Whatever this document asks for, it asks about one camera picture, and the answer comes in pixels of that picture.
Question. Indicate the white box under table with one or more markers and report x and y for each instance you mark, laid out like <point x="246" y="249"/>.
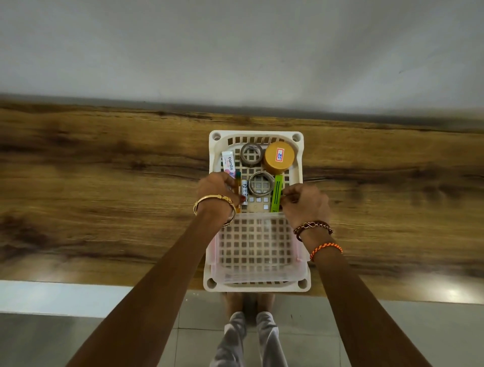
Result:
<point x="60" y="299"/>

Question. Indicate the person's right forearm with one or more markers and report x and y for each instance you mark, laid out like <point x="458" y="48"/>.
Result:
<point x="370" y="317"/>

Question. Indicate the person's left hand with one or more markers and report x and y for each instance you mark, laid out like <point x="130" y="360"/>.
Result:
<point x="219" y="185"/>

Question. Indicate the person's right hand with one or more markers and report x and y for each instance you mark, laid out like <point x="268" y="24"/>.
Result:
<point x="306" y="204"/>

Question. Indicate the small white pink packet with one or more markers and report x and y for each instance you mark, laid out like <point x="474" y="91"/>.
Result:
<point x="228" y="162"/>

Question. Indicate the grey tape roll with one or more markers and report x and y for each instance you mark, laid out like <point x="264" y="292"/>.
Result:
<point x="251" y="154"/>

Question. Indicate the person's bare foot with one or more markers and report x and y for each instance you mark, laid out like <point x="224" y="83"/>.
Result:
<point x="265" y="301"/>

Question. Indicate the clear tape roll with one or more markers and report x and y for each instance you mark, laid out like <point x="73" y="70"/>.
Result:
<point x="250" y="184"/>

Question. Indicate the green marker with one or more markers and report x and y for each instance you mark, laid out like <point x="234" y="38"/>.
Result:
<point x="277" y="193"/>

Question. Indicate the orange round jar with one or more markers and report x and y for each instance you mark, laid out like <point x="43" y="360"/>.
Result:
<point x="279" y="157"/>

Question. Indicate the person's left forearm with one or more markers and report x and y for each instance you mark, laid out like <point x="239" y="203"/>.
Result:
<point x="144" y="310"/>

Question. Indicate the small white tube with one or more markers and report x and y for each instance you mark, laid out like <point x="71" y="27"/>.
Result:
<point x="244" y="189"/>

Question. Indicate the white plastic lattice basket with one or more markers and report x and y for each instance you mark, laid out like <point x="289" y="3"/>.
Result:
<point x="257" y="227"/>

